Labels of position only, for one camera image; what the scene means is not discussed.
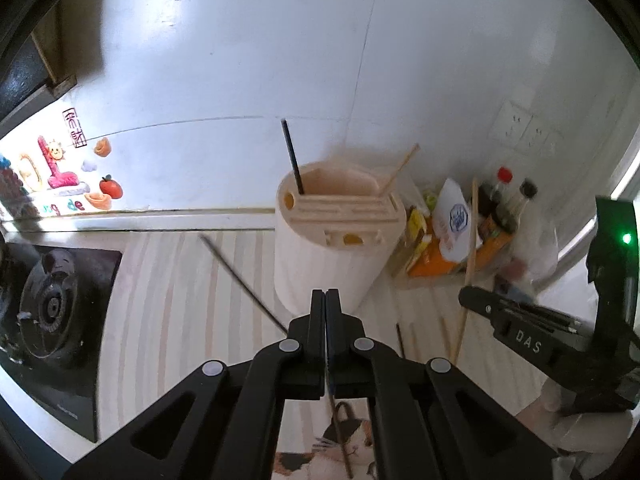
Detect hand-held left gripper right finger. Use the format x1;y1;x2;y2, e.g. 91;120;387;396
325;287;561;480

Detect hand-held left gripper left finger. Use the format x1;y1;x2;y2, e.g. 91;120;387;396
62;287;328;480

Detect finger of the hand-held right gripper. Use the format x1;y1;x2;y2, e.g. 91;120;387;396
459;285;596;335

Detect wooden chopstick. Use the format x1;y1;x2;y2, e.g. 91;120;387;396
380;144;421;194
451;176;482;363

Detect pink utensil holder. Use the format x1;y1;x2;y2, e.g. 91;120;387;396
274;160;407;316

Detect person's right hand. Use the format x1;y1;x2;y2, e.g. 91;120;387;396
516;379;636;478

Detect clear plastic organizer tray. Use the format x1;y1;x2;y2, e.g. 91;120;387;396
390;195;517;291

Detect orange seasoning packet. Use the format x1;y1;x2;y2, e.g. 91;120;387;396
407;230;512;279

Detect crumpled clear plastic bag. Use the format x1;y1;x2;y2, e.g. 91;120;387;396
510;210;562;291

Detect white seasoning packet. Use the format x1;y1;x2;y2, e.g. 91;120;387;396
432;178;484;262

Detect black cap sauce bottle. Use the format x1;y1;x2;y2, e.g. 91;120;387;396
500;180;539;233

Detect red cap sauce bottle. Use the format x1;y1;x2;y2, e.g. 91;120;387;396
480;166;516;221

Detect striped cat print table mat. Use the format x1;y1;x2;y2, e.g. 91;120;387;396
95;230;551;480

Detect black gas stove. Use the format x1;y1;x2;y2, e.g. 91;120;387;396
0;240;123;443

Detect black range hood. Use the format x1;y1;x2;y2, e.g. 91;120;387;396
0;30;56;128

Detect white wall socket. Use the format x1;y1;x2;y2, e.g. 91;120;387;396
492;100;533;148
522;115;552;153

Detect colourful wall stickers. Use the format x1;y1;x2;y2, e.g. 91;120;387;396
0;107;123;218

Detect wooden wall cabinet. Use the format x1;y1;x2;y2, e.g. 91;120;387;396
30;0;106;98

